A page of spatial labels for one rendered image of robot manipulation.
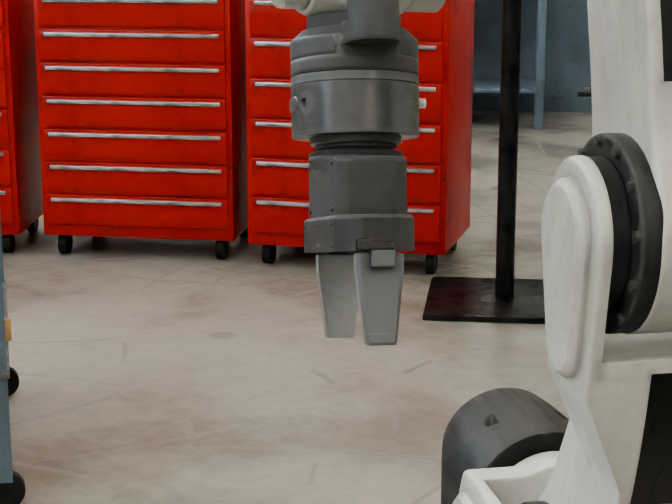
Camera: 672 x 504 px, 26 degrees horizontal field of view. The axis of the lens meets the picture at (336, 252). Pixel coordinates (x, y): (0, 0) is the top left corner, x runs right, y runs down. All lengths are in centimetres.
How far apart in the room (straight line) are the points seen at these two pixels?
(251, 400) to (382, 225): 288
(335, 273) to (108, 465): 240
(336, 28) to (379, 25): 4
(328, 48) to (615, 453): 35
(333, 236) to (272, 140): 418
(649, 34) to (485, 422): 56
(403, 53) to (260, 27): 412
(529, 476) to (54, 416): 253
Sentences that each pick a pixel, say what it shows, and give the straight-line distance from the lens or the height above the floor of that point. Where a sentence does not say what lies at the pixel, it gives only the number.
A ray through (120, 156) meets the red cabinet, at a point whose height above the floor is 38.
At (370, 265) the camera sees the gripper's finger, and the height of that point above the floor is 101.
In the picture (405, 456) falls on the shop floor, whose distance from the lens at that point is 343.
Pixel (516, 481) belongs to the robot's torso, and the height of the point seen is 73.
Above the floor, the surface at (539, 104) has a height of 15.
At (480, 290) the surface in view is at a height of 2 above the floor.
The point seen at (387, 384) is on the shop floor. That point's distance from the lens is 394.
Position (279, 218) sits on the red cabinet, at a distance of 517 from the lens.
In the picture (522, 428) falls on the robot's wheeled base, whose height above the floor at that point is 75.
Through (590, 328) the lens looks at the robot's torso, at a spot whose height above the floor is 95.
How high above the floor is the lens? 123
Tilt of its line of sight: 13 degrees down
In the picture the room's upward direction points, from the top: straight up
